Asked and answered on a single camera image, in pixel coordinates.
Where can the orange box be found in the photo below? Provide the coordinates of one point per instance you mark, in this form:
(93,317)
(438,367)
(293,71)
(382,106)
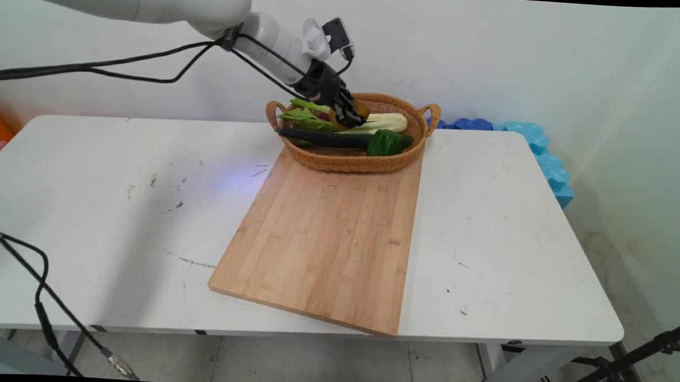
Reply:
(1,129)

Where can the green bok choy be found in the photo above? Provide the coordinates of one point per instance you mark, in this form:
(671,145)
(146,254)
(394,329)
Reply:
(377,122)

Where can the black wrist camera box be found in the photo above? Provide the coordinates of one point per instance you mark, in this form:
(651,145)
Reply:
(339,36)

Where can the grey table leg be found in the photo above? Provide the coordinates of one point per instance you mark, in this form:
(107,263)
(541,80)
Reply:
(17,355)

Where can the wooden cutting board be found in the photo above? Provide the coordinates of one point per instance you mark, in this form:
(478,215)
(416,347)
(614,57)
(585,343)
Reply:
(326,242)

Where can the black tripod stand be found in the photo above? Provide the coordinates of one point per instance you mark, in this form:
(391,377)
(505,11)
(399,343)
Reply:
(613,369)

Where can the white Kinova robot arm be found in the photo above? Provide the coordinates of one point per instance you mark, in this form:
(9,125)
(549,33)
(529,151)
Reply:
(153,2)

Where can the green bell pepper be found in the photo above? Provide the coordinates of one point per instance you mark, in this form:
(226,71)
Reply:
(388,143)

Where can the light blue foam piece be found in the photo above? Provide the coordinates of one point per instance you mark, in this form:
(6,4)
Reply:
(550,166)

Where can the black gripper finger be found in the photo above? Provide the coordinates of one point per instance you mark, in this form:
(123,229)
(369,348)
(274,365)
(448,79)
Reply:
(352,106)
(346,118)

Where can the dark long cucumber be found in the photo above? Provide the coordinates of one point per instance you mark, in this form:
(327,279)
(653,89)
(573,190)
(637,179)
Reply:
(325,138)

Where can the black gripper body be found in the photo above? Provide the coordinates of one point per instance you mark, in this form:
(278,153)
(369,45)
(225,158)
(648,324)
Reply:
(321,84)

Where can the dark blue foam piece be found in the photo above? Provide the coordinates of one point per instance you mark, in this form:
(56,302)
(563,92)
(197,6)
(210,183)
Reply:
(472,124)

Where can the orange brown potato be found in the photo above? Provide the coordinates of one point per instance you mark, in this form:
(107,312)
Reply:
(363,107)

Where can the white table leg frame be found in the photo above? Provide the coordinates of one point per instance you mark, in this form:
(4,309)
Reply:
(516,368)

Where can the woven wicker basket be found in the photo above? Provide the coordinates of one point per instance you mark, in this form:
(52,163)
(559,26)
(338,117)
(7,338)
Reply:
(353,160)

